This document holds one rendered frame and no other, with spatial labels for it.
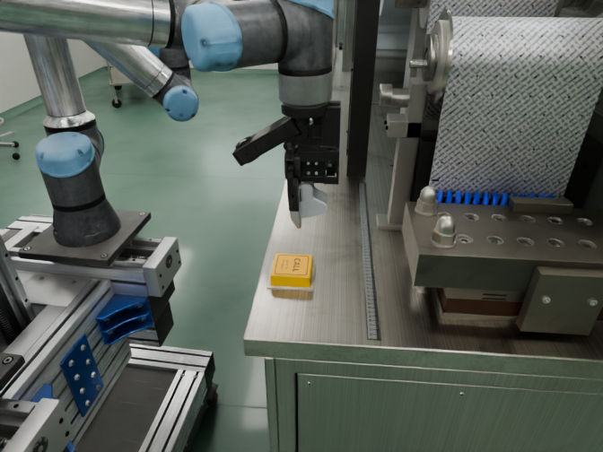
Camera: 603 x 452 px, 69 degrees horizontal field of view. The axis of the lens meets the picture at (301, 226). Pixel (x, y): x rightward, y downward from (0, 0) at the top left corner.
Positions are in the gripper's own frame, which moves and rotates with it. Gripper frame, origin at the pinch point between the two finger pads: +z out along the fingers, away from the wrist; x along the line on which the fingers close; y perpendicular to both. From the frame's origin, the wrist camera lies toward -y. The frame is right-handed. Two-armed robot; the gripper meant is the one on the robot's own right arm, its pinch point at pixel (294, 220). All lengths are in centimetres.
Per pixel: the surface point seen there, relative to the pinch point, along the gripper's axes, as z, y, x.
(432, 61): -23.2, 21.8, 11.9
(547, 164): -6.8, 42.8, 9.2
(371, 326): 11.8, 12.9, -12.2
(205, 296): 101, -54, 94
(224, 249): 101, -54, 134
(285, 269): 9.1, -1.7, -1.7
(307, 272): 9.2, 2.2, -2.2
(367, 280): 11.8, 12.8, -0.6
